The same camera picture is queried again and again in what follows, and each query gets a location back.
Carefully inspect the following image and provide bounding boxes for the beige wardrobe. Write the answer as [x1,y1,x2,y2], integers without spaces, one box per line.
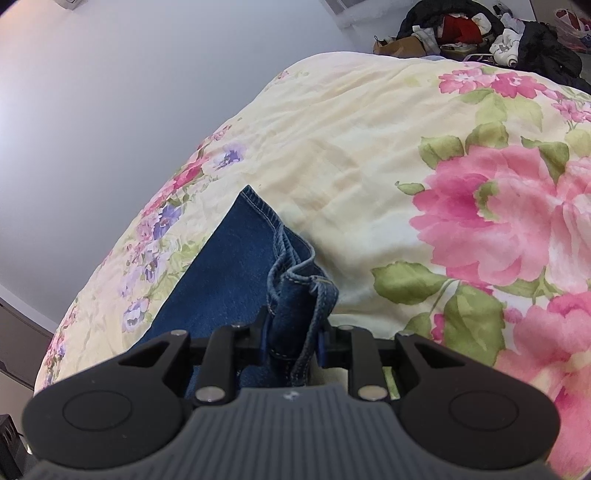
[0,300,53,433]

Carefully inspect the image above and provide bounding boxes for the floral yellow bed quilt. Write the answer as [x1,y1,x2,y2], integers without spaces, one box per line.
[35,53,590,479]

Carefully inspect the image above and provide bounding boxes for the blue denim jeans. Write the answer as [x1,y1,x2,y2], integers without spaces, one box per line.
[141,186,339,388]

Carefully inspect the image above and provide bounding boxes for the pile of clothes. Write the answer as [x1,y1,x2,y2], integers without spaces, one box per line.
[373,1,590,88]

